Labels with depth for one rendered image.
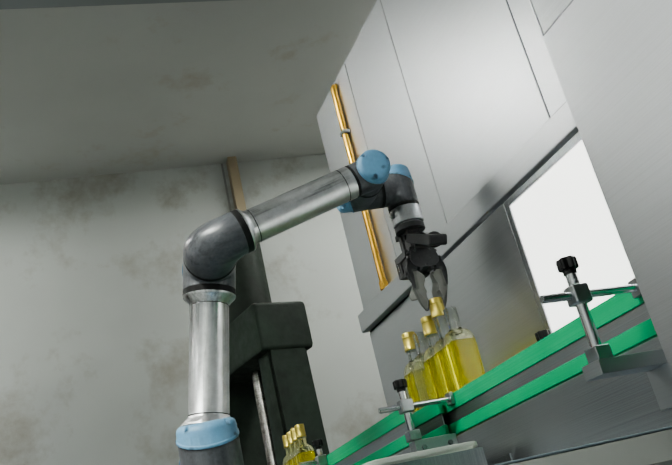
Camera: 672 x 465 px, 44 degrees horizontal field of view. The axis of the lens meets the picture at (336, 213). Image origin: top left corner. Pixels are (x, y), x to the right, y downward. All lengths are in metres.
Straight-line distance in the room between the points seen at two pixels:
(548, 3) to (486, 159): 0.87
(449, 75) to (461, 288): 0.52
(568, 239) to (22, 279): 4.31
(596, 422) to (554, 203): 0.50
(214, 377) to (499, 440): 0.59
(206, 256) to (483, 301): 0.64
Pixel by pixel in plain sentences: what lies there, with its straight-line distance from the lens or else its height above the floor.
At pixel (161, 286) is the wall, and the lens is 5.46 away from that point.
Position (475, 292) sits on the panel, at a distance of 1.96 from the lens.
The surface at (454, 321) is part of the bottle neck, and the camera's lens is 1.81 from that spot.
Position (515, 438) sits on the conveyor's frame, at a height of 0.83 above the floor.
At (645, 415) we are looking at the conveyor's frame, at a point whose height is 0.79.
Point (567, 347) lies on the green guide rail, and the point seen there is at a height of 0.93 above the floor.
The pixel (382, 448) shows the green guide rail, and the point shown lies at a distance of 1.92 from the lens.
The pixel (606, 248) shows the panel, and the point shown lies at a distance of 1.57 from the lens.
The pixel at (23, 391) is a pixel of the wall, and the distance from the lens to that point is 5.31.
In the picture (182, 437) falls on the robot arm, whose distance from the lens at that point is 1.62.
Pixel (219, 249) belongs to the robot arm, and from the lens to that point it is 1.72.
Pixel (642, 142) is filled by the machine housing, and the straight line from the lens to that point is 0.97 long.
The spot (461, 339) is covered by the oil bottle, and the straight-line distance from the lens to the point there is 1.78.
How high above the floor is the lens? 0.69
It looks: 23 degrees up
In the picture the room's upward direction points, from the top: 14 degrees counter-clockwise
